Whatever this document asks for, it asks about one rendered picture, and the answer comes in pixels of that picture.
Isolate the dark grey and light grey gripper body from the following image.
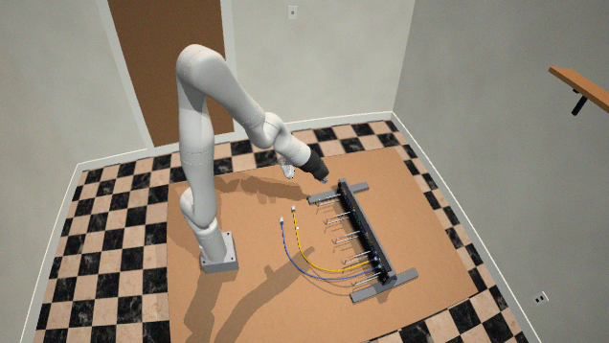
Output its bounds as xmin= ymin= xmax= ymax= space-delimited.
xmin=279 ymin=140 xmax=329 ymax=180

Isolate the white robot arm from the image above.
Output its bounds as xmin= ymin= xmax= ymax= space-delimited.
xmin=175 ymin=44 xmax=301 ymax=261

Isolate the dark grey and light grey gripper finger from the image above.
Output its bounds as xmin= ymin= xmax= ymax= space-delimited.
xmin=313 ymin=176 xmax=328 ymax=185

